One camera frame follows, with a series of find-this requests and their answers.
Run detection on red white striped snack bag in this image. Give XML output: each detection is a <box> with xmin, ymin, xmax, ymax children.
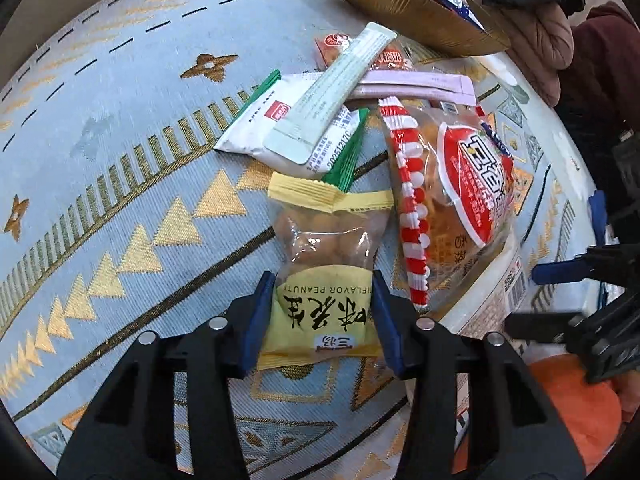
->
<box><xmin>377</xmin><ymin>97</ymin><xmax>519</xmax><ymax>312</ymax></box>

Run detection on yellow peanut packet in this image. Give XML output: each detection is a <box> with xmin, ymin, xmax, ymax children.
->
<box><xmin>256</xmin><ymin>171</ymin><xmax>396</xmax><ymax>372</ymax></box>

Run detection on white packet with green edges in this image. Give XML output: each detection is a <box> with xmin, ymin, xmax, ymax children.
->
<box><xmin>214</xmin><ymin>70</ymin><xmax>371</xmax><ymax>194</ymax></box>

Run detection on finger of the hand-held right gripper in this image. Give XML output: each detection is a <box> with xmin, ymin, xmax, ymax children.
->
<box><xmin>504</xmin><ymin>241</ymin><xmax>640</xmax><ymax>342</ymax></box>
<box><xmin>588</xmin><ymin>191</ymin><xmax>640</xmax><ymax>252</ymax></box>

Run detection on orange cloth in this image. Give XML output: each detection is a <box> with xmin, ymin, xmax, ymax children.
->
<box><xmin>524</xmin><ymin>354</ymin><xmax>633</xmax><ymax>476</ymax></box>

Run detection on maroon garment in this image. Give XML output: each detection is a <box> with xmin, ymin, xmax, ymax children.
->
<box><xmin>552</xmin><ymin>2</ymin><xmax>640</xmax><ymax>173</ymax></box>

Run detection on pale green stick sachet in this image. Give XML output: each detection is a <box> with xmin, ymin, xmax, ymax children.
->
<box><xmin>263</xmin><ymin>22</ymin><xmax>398</xmax><ymax>165</ymax></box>

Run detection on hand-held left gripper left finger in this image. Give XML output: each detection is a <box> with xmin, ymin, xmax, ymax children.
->
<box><xmin>57</xmin><ymin>271</ymin><xmax>277</xmax><ymax>480</ymax></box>

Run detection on golden ribbed bowl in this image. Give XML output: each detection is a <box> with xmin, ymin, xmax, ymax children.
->
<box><xmin>316</xmin><ymin>0</ymin><xmax>512</xmax><ymax>57</ymax></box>

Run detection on white packet with barcode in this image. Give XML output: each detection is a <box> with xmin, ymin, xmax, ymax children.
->
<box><xmin>439</xmin><ymin>237</ymin><xmax>532</xmax><ymax>343</ymax></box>

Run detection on pink stick sachet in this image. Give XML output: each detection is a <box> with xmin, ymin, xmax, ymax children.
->
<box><xmin>350</xmin><ymin>71</ymin><xmax>476</xmax><ymax>107</ymax></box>

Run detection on blue patterned tablecloth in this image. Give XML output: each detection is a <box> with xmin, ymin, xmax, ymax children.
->
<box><xmin>0</xmin><ymin>0</ymin><xmax>612</xmax><ymax>480</ymax></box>

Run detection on small orange snack packet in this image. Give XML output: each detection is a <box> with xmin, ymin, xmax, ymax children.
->
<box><xmin>314</xmin><ymin>32</ymin><xmax>417</xmax><ymax>72</ymax></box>

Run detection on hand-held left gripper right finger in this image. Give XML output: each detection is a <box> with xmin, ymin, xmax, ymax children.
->
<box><xmin>371</xmin><ymin>271</ymin><xmax>587</xmax><ymax>480</ymax></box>

